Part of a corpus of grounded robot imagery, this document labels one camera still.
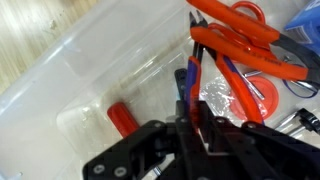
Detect red plastic cylinder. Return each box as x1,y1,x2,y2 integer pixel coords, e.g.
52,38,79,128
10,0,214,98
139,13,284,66
106,101,141,139

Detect thin blue wire loop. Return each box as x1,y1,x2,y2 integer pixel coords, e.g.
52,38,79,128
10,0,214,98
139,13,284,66
282,78,320,100

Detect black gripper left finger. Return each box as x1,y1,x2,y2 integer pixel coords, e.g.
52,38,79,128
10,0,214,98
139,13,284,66
82,67,208,180

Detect black chrome socket tool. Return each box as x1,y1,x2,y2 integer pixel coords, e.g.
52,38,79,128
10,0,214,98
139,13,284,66
274,107,320,138

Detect clear plastic storage box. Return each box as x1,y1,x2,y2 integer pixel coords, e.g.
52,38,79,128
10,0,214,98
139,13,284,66
0,0,320,180

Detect large orange handled pliers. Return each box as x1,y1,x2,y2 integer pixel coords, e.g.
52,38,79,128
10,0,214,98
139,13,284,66
185,0,320,85

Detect short metal rod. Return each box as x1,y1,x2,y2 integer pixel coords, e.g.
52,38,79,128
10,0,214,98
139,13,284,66
242,69,267,101

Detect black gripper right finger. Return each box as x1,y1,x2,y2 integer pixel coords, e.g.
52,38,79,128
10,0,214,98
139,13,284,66
195,99,320,180

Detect orange plastic disc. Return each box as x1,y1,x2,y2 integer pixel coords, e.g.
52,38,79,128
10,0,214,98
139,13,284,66
229,75,280,121

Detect small blue orange pliers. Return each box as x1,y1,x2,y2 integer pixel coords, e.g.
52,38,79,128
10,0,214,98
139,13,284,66
184,10,265,133

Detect small clear plastic bag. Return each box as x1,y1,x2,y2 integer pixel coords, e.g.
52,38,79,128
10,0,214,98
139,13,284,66
198,75,242,115

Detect orange handled scissors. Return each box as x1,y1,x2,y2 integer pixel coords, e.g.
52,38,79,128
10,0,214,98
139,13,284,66
208,0,268,48

